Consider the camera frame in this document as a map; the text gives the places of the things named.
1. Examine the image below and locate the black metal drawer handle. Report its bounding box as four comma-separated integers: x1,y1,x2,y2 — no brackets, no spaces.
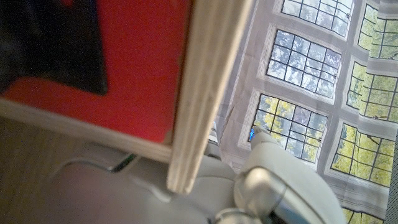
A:
0,0,109,96

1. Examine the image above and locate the printed window backdrop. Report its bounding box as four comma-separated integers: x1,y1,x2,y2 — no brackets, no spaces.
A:
216,0,398,224

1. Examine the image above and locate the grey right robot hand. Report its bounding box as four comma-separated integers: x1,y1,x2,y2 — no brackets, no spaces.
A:
12,121,346,224

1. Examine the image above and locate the pale wooden box shell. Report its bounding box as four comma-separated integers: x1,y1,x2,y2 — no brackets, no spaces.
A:
0,0,254,195

